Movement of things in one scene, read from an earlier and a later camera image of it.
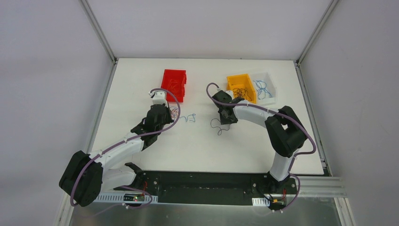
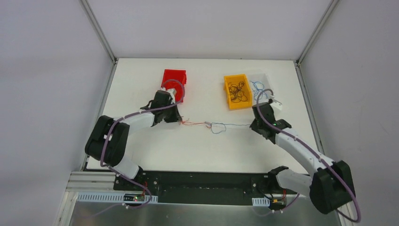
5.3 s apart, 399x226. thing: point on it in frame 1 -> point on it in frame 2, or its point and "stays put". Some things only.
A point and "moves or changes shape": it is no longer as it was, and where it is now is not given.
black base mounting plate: (229, 187) stays put
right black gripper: (226, 115) -> (258, 125)
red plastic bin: (174, 81) stays put
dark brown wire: (241, 92) moves or changes shape
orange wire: (174, 113) moves or changes shape
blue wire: (261, 85) moves or changes shape
